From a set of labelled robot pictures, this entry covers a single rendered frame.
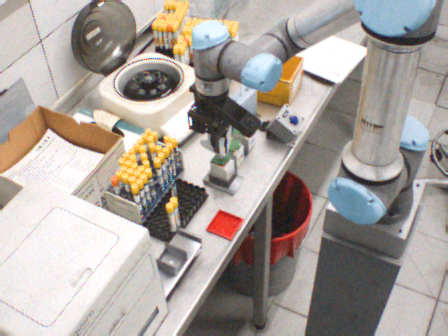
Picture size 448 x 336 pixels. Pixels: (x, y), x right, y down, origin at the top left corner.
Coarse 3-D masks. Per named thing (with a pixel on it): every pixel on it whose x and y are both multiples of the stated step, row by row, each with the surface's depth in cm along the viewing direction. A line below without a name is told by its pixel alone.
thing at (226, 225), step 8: (216, 216) 133; (224, 216) 133; (232, 216) 133; (208, 224) 131; (216, 224) 131; (224, 224) 131; (232, 224) 131; (240, 224) 130; (216, 232) 129; (224, 232) 130; (232, 232) 130
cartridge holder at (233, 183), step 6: (210, 174) 138; (234, 174) 138; (204, 180) 140; (210, 180) 139; (216, 180) 138; (222, 180) 136; (228, 180) 136; (234, 180) 139; (240, 180) 139; (216, 186) 139; (222, 186) 138; (228, 186) 137; (234, 186) 138; (234, 192) 137
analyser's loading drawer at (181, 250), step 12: (180, 228) 124; (180, 240) 124; (192, 240) 124; (168, 252) 122; (180, 252) 119; (192, 252) 121; (168, 264) 119; (180, 264) 119; (168, 276) 117; (168, 288) 115
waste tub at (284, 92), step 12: (288, 60) 163; (300, 60) 161; (288, 72) 166; (300, 72) 161; (276, 84) 155; (288, 84) 153; (300, 84) 165; (264, 96) 160; (276, 96) 158; (288, 96) 156
